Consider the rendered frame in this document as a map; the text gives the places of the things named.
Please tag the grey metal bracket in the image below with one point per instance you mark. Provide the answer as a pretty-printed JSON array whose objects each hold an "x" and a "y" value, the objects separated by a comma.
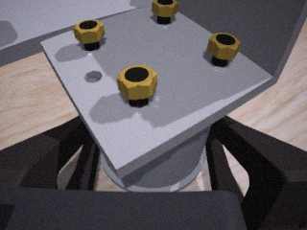
[{"x": 192, "y": 93}]

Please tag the grey shallow rectangular tray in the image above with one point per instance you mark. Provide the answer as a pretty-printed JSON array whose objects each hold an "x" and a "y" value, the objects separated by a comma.
[{"x": 28, "y": 22}]

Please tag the brass hex nut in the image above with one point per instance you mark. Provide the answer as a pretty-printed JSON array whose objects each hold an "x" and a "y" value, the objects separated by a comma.
[
  {"x": 137, "y": 82},
  {"x": 164, "y": 8},
  {"x": 223, "y": 46},
  {"x": 89, "y": 31}
]

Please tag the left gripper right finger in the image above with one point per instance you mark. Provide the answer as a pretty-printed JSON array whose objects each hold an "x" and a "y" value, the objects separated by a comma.
[{"x": 277, "y": 172}]

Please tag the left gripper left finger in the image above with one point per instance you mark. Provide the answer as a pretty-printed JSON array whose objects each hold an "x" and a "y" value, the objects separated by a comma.
[{"x": 36, "y": 161}]

